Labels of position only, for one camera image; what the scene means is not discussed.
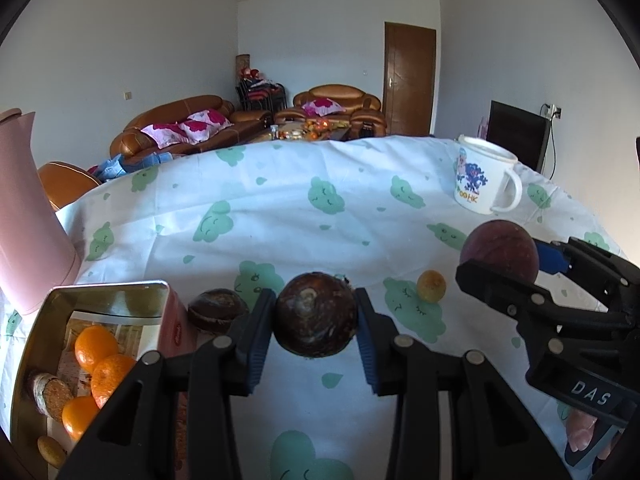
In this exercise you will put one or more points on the newspaper tin lining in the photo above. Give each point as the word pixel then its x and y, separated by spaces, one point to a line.
pixel 135 335

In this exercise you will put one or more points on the brown leather sofa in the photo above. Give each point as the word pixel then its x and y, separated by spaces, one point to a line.
pixel 175 107

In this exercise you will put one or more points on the brown round cut piece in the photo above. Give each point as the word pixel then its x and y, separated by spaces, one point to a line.
pixel 50 392

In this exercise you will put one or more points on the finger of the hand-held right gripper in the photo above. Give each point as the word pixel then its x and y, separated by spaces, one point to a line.
pixel 552 257
pixel 500 290

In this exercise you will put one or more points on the stacked chairs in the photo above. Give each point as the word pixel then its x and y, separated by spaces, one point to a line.
pixel 260 92

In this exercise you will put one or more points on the blue clothes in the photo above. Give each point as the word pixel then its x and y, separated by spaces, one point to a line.
pixel 120 165

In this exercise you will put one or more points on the orange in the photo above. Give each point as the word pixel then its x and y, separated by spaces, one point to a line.
pixel 95 347
pixel 112 377
pixel 80 417

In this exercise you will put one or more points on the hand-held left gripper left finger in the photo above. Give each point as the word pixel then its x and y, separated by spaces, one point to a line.
pixel 257 340

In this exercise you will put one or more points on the small yellow kumquat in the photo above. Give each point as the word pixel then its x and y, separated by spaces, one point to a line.
pixel 431 285
pixel 51 450

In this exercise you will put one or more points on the white printed cup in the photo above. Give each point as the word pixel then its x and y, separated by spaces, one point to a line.
pixel 480 180

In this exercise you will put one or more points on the pink floral pillow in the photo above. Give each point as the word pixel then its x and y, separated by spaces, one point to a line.
pixel 165 134
pixel 205 122
pixel 322 107

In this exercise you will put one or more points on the person's right hand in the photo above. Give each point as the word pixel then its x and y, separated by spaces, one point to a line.
pixel 582 430

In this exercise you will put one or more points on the brown wooden door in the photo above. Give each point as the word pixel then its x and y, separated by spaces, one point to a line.
pixel 407 85

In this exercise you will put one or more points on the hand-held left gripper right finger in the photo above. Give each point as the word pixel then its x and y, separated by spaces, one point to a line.
pixel 367 345

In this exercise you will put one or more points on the white green cloud-print tablecloth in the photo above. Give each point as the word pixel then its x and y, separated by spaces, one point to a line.
pixel 300 210

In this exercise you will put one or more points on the dark brown water chestnut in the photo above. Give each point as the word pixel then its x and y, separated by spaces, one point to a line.
pixel 315 315
pixel 217 307

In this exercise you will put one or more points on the black television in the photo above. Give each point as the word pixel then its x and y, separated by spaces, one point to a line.
pixel 515 132

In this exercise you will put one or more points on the pink metal tin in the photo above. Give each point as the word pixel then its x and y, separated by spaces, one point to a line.
pixel 100 300

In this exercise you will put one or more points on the pink electric kettle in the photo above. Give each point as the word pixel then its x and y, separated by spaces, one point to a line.
pixel 25 220

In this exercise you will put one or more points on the orange leather armrest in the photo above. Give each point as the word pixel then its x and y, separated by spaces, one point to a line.
pixel 65 182

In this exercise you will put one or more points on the coffee table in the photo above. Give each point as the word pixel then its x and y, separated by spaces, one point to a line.
pixel 310 132

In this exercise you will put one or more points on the brown leather armchair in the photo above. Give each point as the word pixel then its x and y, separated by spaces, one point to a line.
pixel 340 95

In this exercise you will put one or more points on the purple passion fruit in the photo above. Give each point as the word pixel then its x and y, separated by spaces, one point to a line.
pixel 500 250

